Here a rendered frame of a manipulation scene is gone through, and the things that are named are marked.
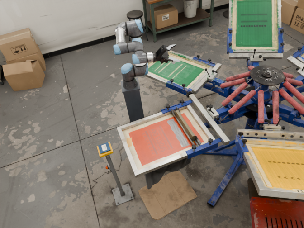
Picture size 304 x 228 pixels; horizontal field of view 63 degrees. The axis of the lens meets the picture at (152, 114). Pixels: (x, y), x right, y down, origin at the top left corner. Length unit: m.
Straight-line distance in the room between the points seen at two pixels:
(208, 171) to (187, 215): 0.62
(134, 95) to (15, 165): 2.16
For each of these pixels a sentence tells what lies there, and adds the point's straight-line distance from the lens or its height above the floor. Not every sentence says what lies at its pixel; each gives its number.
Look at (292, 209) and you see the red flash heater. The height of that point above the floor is 1.10.
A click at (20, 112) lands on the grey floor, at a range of 4.77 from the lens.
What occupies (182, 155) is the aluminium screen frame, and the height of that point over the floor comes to 0.99.
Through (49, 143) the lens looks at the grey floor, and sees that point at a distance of 4.01.
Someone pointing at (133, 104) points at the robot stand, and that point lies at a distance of 2.65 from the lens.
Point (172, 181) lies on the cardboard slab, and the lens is 3.17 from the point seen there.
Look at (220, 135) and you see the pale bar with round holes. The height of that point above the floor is 1.04.
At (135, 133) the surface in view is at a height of 0.96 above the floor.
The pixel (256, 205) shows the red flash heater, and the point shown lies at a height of 1.10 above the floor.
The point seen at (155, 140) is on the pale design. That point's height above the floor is 0.96.
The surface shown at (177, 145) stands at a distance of 2.30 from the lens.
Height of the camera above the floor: 2.81
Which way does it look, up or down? 46 degrees down
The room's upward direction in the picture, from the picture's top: 8 degrees counter-clockwise
